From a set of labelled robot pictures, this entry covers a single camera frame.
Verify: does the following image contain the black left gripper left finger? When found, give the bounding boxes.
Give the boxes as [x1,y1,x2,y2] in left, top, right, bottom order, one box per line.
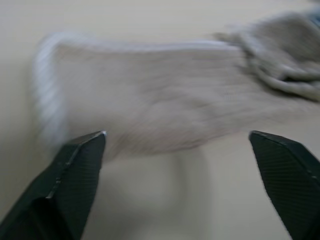
[0,130,108,240]

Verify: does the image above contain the beige towel with white border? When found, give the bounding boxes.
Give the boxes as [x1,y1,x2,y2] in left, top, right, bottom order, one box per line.
[32,4,320,163]

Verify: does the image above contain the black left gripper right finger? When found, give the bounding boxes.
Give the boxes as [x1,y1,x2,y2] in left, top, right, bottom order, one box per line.
[248,130,320,240]

